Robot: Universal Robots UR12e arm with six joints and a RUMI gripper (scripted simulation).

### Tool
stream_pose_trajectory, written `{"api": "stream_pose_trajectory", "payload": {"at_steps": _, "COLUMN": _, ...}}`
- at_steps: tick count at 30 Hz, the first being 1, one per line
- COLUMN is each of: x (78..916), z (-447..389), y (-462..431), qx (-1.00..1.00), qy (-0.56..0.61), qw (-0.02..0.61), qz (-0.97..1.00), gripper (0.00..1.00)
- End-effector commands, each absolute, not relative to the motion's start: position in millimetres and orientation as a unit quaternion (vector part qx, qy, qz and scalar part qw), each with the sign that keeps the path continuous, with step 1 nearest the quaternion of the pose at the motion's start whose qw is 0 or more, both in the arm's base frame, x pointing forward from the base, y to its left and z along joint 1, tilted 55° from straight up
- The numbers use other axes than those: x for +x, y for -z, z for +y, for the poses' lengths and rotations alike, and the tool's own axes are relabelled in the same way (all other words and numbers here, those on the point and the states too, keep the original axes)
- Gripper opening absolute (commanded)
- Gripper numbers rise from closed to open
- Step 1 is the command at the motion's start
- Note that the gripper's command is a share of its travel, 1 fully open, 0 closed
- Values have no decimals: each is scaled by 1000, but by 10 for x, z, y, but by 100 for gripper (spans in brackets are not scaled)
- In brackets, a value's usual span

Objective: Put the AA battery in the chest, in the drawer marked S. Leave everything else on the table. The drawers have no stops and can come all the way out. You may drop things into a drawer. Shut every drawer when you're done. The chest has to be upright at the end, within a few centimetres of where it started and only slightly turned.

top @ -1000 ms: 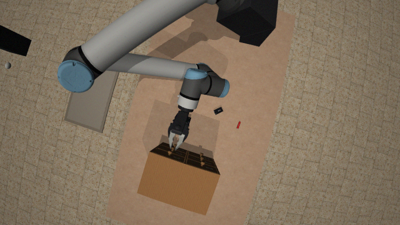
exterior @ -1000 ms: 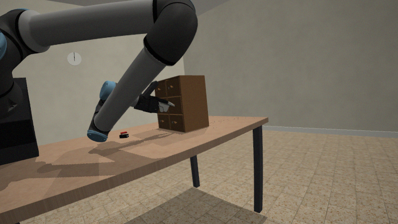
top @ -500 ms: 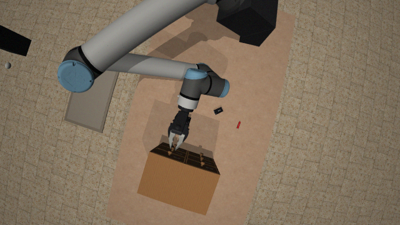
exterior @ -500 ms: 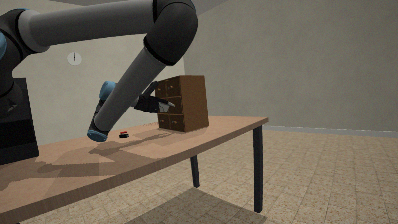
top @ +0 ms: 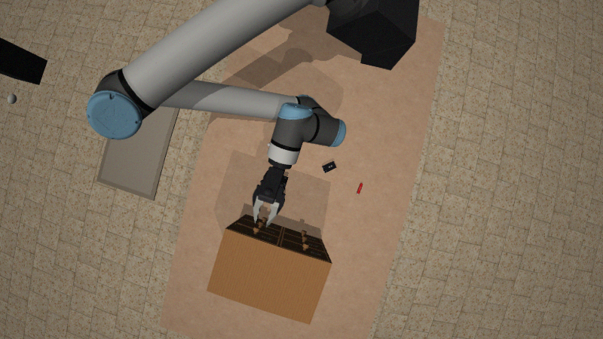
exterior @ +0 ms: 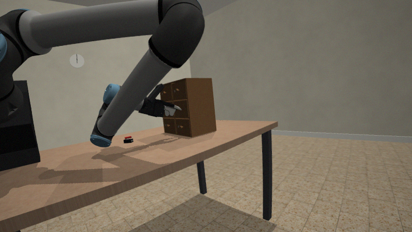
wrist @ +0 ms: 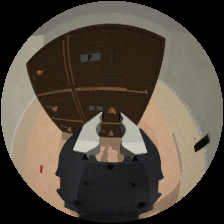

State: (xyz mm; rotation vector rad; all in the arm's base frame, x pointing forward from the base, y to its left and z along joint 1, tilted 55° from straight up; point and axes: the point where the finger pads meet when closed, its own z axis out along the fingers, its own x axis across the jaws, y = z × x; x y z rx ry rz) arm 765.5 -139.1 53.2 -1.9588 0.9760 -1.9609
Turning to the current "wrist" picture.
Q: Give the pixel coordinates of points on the brown wooden chest of drawers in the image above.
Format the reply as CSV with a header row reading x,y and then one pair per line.
x,y
74,87

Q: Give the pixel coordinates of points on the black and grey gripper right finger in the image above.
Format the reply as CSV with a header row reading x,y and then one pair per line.
x,y
136,144

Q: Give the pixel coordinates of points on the dark brown wooden drawer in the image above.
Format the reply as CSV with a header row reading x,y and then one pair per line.
x,y
69,126
95,58
61,103
49,68
107,129
111,101

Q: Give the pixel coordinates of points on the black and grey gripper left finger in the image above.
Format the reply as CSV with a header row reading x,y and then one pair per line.
x,y
83,142

